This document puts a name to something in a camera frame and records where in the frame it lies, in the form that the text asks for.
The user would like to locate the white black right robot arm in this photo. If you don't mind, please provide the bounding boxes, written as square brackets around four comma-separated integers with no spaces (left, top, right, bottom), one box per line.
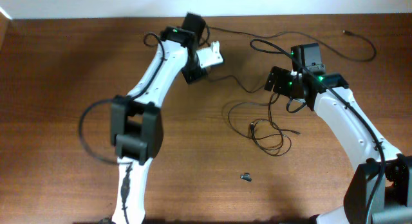
[265,50,411,223]

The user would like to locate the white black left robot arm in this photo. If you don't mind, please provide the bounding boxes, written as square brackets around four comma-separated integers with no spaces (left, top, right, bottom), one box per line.
[109,13,224,223]

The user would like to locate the thick black USB-A cable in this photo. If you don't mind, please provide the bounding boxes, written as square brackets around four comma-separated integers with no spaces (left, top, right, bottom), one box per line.
[205,26,377,63]

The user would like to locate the small black adapter plug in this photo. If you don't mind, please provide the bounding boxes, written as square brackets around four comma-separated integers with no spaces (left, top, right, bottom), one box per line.
[240,173,252,182]

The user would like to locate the thin black USB cable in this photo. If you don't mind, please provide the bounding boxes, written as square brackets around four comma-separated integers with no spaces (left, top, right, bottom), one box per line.
[205,75,268,94]
[227,91,302,157]

